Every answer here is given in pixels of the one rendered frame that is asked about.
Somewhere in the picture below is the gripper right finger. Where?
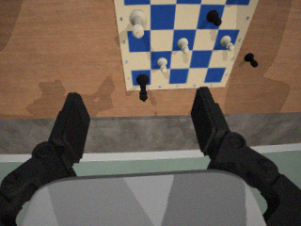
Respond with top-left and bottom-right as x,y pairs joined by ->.
191,87 -> 301,226

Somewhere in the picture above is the blue and cream chessboard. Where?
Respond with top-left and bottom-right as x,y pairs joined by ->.
114,0 -> 259,91

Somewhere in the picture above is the white chess pawn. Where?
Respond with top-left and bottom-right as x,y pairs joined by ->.
157,57 -> 167,73
177,38 -> 189,54
220,35 -> 234,51

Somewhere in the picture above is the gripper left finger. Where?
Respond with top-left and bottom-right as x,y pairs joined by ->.
0,92 -> 90,226

